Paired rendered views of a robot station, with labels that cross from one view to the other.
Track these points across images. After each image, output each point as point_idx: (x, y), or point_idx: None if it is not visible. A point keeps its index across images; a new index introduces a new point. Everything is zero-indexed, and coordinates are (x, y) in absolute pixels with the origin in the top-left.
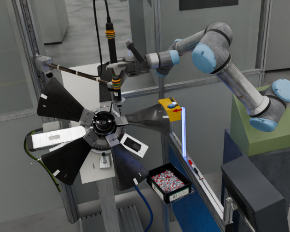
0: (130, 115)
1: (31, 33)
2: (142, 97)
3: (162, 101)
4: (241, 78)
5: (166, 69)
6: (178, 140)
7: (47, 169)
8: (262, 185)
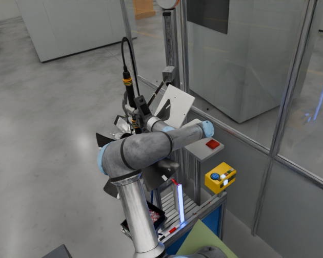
0: None
1: (168, 46)
2: (250, 148)
3: (221, 165)
4: (126, 209)
5: None
6: (207, 207)
7: None
8: None
